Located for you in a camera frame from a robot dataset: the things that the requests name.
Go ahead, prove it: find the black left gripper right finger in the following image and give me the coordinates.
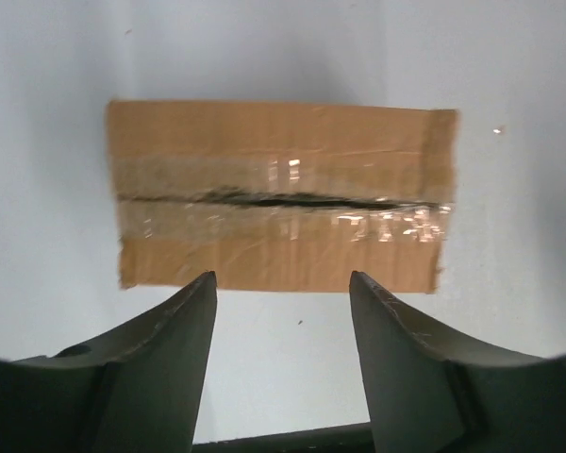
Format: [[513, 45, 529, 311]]
[[349, 272, 566, 452]]

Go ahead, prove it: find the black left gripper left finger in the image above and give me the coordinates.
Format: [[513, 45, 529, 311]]
[[0, 272, 217, 452]]

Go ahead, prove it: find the brown cardboard express box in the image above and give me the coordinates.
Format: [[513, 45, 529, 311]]
[[105, 100, 459, 294]]

